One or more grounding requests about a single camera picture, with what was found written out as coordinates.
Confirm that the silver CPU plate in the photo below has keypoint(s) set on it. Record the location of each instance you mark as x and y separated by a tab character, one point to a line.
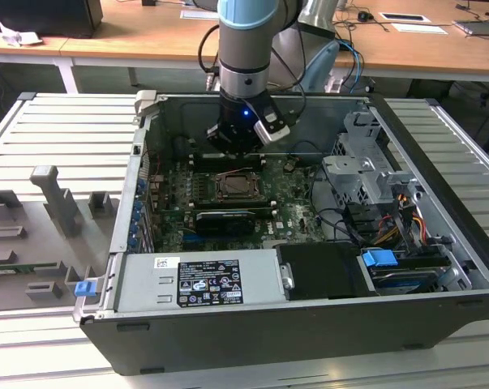
238	185

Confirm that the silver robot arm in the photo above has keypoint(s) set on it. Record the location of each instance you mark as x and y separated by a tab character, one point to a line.
244	52

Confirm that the black CPU socket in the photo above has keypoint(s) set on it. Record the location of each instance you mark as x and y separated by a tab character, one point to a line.
216	188

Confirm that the black RAM stick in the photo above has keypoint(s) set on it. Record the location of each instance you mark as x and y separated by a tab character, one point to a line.
232	203
211	162

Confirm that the black graphics card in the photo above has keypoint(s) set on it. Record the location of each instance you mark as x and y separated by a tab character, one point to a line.
224	223

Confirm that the grey case latch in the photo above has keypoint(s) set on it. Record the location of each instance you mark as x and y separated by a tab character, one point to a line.
146	101

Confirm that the green motherboard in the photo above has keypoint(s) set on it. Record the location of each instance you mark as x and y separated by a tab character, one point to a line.
297	210

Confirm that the small white adapter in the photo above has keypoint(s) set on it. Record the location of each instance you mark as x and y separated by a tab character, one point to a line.
334	85

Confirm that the pale blue teach pendant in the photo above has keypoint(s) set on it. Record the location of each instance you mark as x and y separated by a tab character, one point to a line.
323	65

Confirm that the metal drive cage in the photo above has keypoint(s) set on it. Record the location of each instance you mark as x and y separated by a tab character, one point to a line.
349	174

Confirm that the wooden desk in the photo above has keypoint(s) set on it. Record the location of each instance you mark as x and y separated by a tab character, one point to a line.
147	36

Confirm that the black plastic shroud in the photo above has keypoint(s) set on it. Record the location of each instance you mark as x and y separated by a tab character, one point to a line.
321	271

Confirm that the black computer mouse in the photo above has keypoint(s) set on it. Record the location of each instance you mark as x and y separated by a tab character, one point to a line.
365	16

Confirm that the grey power supply unit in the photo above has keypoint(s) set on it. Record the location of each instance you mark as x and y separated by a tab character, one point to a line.
147	283

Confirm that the blue disk carrier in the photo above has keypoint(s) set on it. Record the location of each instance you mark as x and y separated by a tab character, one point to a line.
378	258

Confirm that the black open PC case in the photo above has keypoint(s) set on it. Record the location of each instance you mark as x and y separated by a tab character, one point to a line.
268	336

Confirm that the white paper sheet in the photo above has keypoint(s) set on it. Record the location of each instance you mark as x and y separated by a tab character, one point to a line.
420	28

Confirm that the blue plastic latch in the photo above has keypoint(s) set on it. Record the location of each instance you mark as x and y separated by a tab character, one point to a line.
84	288

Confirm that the black computer box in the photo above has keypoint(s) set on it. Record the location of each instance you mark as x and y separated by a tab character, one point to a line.
45	16

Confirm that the grey parts rack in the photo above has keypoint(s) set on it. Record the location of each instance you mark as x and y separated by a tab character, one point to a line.
33	235

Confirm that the crumpled white paper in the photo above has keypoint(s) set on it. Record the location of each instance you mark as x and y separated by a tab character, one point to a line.
15	37

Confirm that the green RAM stick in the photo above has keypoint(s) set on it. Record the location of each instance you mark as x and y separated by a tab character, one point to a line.
21	267

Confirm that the grey laptop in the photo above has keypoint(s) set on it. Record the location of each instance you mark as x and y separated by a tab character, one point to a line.
481	27

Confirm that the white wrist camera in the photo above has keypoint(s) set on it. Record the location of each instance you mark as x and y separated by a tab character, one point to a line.
270	131

